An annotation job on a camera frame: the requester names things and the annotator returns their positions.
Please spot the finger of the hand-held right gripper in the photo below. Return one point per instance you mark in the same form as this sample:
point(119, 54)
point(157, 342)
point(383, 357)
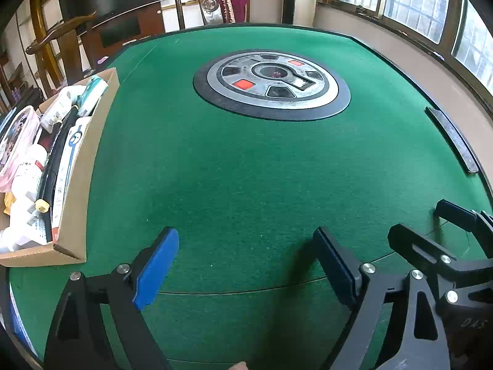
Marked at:
point(456, 212)
point(420, 248)

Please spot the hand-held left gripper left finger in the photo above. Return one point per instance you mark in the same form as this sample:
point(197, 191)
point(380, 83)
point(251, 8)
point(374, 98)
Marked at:
point(158, 266)

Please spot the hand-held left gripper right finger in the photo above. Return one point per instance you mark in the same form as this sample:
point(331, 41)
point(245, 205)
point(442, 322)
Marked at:
point(337, 268)

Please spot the cardboard box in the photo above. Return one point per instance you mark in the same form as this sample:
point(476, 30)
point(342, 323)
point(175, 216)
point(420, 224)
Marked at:
point(83, 185)

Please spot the white bottle red label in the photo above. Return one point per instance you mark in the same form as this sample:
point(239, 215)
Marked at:
point(29, 173)

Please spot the teal cartoon tissue pack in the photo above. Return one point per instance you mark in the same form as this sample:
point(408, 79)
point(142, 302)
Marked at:
point(94, 92)

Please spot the white power adapter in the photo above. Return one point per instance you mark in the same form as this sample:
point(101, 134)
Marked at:
point(23, 227)

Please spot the white orange medicine box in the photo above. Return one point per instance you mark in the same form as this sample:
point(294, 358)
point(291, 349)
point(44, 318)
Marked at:
point(71, 150)

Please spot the round table control panel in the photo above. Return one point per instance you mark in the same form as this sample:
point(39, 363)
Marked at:
point(327, 96)

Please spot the cartoon print pencil case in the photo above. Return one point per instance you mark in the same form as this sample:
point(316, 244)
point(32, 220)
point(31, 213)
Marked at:
point(17, 138)

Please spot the barred window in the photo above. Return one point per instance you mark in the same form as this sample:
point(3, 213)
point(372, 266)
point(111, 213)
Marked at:
point(416, 4)

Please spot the small black screen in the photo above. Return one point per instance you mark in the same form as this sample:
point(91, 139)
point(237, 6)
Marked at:
point(119, 31)

